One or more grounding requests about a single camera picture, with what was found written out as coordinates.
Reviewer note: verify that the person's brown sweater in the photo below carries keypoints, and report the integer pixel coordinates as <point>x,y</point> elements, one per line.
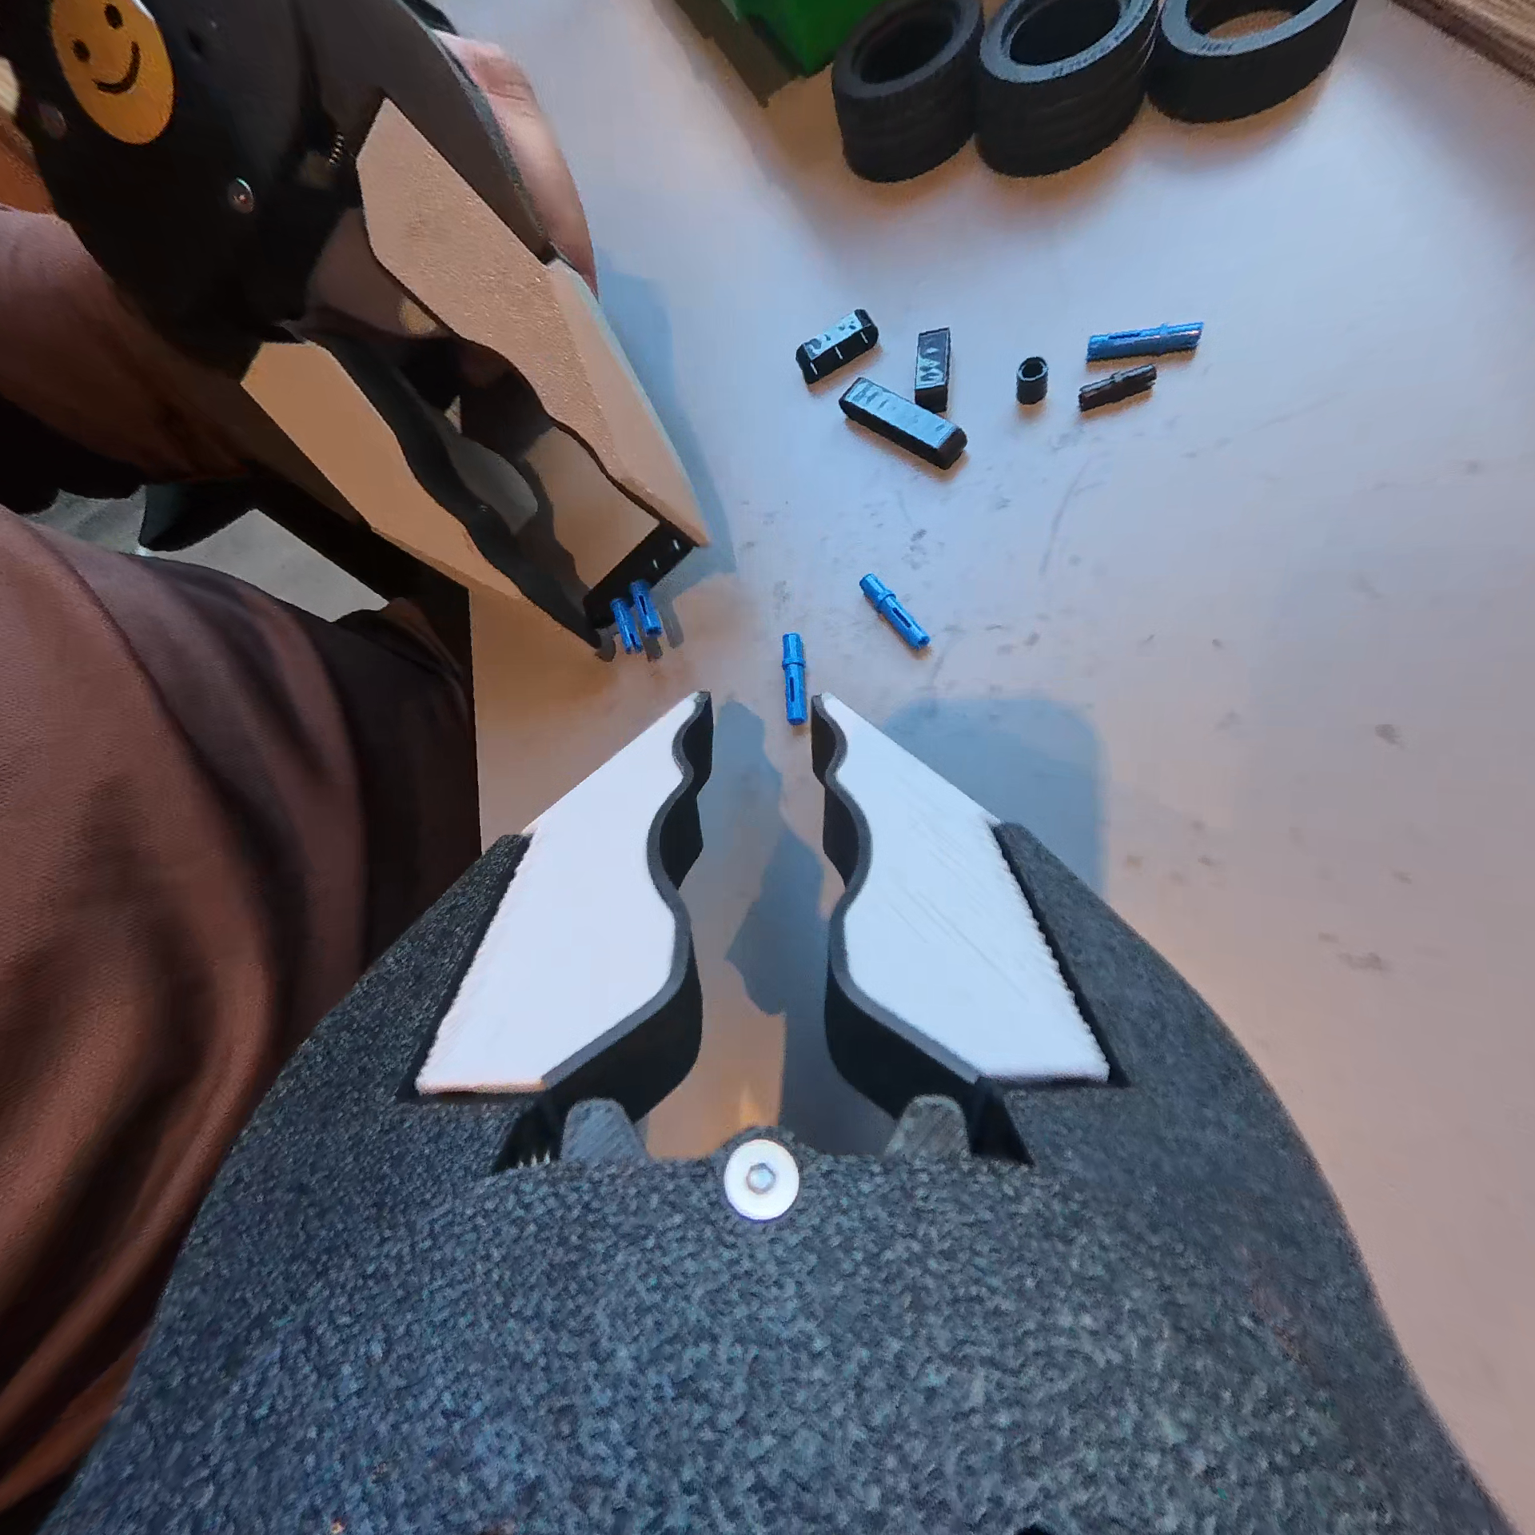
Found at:
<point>180,899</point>

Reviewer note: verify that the white desk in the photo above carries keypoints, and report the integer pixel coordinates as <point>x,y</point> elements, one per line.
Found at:
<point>1259,601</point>

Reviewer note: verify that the person's left hand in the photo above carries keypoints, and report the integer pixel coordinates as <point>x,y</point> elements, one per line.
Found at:
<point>552,156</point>

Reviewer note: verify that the black toy connector pin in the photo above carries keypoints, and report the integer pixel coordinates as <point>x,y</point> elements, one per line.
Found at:
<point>1117,389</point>

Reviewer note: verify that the person's left forearm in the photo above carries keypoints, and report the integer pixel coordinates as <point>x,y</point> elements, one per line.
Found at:
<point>95,360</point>

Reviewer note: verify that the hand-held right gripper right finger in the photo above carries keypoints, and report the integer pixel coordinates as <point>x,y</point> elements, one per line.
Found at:
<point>960,949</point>

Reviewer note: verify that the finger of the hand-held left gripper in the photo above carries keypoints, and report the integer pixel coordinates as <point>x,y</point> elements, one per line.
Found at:
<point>529,336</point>
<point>348,444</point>

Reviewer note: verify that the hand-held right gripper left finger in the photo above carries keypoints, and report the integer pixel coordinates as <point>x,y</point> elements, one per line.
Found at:
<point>564,949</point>

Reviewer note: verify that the blue toy connector pin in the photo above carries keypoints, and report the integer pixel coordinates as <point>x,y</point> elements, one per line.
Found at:
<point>1140,342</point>
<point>624,623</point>
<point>647,610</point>
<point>795,679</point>
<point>896,614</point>

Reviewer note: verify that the short black toy beam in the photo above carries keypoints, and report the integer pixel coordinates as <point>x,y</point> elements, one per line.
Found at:
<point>933,365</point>
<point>840,345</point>

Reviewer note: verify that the group of black rubber tyres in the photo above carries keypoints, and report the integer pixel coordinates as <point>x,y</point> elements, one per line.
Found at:
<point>1055,132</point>

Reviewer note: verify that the long black toy beam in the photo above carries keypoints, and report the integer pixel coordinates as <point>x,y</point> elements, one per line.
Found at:
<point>902,423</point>
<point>659,554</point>

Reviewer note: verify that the black toy bushing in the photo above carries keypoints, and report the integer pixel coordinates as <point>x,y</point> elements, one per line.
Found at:
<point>1032,389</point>

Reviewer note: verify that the green plastic bin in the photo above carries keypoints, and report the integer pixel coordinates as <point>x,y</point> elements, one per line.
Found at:
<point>816,29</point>

